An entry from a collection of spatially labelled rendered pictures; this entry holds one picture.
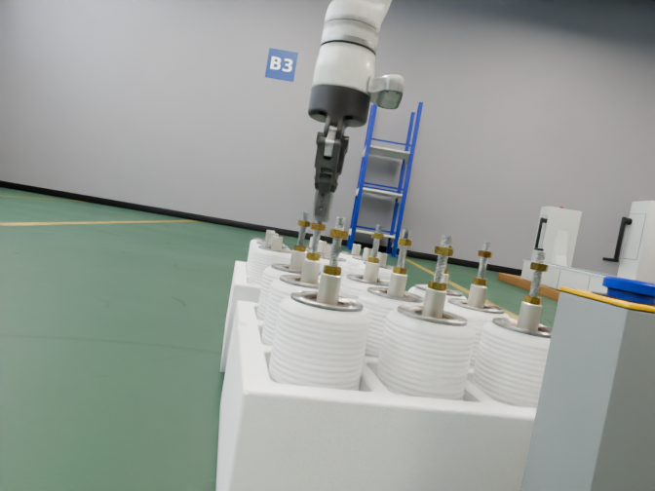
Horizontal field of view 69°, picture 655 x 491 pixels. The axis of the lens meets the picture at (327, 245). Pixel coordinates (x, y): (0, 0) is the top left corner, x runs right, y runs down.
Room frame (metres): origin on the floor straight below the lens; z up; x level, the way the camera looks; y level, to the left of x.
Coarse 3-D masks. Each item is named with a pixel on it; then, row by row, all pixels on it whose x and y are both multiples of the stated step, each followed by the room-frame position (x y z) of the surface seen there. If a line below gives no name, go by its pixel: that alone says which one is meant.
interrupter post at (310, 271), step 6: (306, 264) 0.60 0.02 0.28; (312, 264) 0.60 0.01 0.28; (318, 264) 0.60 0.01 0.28; (306, 270) 0.60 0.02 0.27; (312, 270) 0.60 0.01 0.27; (318, 270) 0.60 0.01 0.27; (306, 276) 0.60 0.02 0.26; (312, 276) 0.60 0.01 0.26; (318, 276) 0.60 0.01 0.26; (300, 282) 0.60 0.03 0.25; (306, 282) 0.60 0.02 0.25; (312, 282) 0.60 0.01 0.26
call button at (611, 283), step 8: (608, 280) 0.36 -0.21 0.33; (616, 280) 0.36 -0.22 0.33; (624, 280) 0.35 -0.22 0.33; (632, 280) 0.35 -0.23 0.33; (608, 288) 0.37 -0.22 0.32; (616, 288) 0.35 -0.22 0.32; (624, 288) 0.35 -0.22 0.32; (632, 288) 0.35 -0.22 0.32; (640, 288) 0.34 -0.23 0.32; (648, 288) 0.34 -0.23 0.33; (616, 296) 0.36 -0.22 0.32; (624, 296) 0.35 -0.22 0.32; (632, 296) 0.35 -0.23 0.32; (640, 296) 0.35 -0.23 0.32; (648, 296) 0.35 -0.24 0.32
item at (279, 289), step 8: (272, 288) 0.59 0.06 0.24; (280, 288) 0.57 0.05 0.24; (288, 288) 0.57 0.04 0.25; (296, 288) 0.57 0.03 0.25; (304, 288) 0.57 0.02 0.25; (312, 288) 0.57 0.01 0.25; (272, 296) 0.58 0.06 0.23; (280, 296) 0.57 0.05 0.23; (272, 304) 0.58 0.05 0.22; (272, 312) 0.58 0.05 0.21; (264, 320) 0.60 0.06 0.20; (272, 320) 0.58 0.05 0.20; (264, 328) 0.59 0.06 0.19; (272, 328) 0.57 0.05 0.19; (264, 336) 0.59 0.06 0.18; (272, 336) 0.57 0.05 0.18; (264, 344) 0.58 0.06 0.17; (272, 344) 0.57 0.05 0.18
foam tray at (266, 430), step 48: (240, 336) 0.57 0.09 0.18; (240, 384) 0.44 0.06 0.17; (240, 432) 0.40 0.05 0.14; (288, 432) 0.41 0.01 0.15; (336, 432) 0.42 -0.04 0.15; (384, 432) 0.43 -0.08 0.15; (432, 432) 0.44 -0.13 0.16; (480, 432) 0.45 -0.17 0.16; (528, 432) 0.46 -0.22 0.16; (240, 480) 0.40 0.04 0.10; (288, 480) 0.41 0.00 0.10; (336, 480) 0.42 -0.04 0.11; (384, 480) 0.43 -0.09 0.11; (432, 480) 0.44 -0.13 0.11; (480, 480) 0.45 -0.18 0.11
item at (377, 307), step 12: (360, 300) 0.62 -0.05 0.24; (372, 300) 0.60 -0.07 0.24; (384, 300) 0.59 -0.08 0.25; (396, 300) 0.59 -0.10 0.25; (372, 312) 0.59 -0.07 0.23; (384, 312) 0.59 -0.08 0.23; (372, 324) 0.59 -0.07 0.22; (384, 324) 0.59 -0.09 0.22; (372, 336) 0.59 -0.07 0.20; (372, 348) 0.59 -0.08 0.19
